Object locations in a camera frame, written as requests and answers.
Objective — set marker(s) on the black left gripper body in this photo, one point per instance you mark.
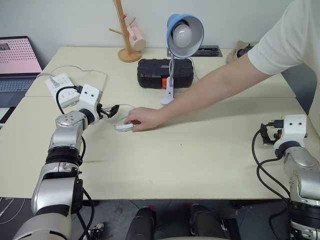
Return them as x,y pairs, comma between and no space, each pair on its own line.
103,112

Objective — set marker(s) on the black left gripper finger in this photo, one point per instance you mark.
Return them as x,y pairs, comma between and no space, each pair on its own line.
115,109
111,115

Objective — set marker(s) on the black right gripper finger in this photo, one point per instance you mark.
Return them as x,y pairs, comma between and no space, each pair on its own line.
265,140
263,128

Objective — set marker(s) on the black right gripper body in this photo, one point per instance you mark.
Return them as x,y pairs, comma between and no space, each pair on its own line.
272,136

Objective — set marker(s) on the white inline lamp switch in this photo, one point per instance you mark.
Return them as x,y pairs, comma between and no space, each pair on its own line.
123,128

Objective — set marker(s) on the person's bare forearm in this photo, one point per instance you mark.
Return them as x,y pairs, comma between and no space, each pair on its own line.
212,85

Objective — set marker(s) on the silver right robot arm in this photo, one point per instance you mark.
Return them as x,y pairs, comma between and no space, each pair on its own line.
300,165

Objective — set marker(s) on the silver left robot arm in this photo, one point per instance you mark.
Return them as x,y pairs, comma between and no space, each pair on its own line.
65,140

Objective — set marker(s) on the blue clip desk lamp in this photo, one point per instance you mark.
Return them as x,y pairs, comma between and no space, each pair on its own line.
172,40

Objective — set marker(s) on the person's bare hand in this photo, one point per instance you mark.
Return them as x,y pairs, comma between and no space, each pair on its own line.
147,118

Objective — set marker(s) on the white power strip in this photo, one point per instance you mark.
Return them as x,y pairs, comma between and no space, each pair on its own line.
63,87

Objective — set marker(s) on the black plastic tool case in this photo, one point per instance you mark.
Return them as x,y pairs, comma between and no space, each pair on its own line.
155,72

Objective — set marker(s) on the wooden mug tree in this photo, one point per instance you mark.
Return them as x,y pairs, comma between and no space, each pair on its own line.
126,45

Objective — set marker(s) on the pink cup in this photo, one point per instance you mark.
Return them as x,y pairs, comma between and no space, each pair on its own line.
136,37

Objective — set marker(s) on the beige bag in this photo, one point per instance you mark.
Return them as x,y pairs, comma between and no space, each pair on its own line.
232,56

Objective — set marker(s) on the black item in bag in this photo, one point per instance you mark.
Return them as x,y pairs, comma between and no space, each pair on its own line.
243,51

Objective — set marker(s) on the person's white t-shirt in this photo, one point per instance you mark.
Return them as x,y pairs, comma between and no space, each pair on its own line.
290,35

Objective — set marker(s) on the open laptop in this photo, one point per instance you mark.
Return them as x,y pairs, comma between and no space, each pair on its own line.
15,65

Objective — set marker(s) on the white light bulb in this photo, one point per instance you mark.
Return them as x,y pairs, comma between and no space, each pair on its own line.
182,35

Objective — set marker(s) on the dark rounded robot leg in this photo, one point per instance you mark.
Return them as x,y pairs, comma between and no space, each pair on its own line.
205,222
141,225

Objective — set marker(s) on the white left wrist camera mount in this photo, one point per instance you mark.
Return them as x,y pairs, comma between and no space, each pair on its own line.
88,97

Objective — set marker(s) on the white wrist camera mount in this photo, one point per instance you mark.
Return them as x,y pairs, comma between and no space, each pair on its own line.
88,97
293,130

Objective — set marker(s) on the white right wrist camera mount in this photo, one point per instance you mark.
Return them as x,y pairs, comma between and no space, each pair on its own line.
293,130

